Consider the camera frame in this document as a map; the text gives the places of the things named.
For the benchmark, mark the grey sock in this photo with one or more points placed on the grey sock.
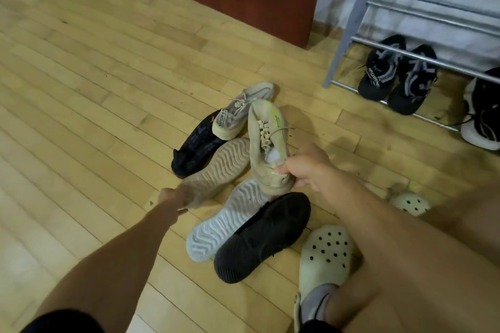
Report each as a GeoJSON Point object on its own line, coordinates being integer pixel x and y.
{"type": "Point", "coordinates": [316, 301]}

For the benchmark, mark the person's right hand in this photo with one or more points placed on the person's right hand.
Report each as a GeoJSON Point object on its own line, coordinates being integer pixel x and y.
{"type": "Point", "coordinates": [310, 169]}

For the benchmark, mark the person's left forearm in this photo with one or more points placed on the person's left forearm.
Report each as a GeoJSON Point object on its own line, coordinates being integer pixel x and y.
{"type": "Point", "coordinates": [117, 266]}

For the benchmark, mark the beige pink sneaker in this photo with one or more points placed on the beige pink sneaker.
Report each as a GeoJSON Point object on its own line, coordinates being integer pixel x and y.
{"type": "Point", "coordinates": [242, 110]}

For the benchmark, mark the black grey patterned sneaker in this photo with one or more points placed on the black grey patterned sneaker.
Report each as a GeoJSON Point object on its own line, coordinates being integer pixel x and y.
{"type": "Point", "coordinates": [414, 83]}
{"type": "Point", "coordinates": [381, 71]}

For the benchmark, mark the person's right forearm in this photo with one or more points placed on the person's right forearm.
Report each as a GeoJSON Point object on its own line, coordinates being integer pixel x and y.
{"type": "Point", "coordinates": [410, 250]}

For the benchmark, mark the black green sneaker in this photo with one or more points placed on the black green sneaker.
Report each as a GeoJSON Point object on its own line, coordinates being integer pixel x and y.
{"type": "Point", "coordinates": [484, 110]}

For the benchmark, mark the white ribbed-sole sneaker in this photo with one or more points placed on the white ribbed-sole sneaker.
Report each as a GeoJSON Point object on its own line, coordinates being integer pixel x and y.
{"type": "Point", "coordinates": [218, 223]}

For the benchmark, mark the person's right leg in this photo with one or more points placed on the person's right leg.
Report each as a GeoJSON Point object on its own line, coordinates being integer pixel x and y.
{"type": "Point", "coordinates": [468, 208]}

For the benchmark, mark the cream perforated clog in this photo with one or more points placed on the cream perforated clog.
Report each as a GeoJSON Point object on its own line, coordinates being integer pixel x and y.
{"type": "Point", "coordinates": [326, 250]}
{"type": "Point", "coordinates": [410, 204]}

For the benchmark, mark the person's left hand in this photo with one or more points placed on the person's left hand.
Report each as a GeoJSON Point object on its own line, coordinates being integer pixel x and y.
{"type": "Point", "coordinates": [174, 200]}

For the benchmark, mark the person's left leg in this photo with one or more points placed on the person's left leg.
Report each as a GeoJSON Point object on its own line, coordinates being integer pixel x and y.
{"type": "Point", "coordinates": [359, 305]}

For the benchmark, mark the black orange-accent sneaker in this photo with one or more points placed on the black orange-accent sneaker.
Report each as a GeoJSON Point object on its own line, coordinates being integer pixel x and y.
{"type": "Point", "coordinates": [261, 239]}
{"type": "Point", "coordinates": [195, 149]}

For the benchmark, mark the grey metal shoe rack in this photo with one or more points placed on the grey metal shoe rack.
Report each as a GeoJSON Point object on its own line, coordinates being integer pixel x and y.
{"type": "Point", "coordinates": [357, 12]}

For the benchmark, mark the black shirt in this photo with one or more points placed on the black shirt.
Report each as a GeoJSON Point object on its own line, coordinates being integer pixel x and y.
{"type": "Point", "coordinates": [62, 323]}

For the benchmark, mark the person's leg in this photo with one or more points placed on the person's leg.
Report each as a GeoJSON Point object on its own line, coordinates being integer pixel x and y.
{"type": "Point", "coordinates": [468, 208]}
{"type": "Point", "coordinates": [359, 305]}

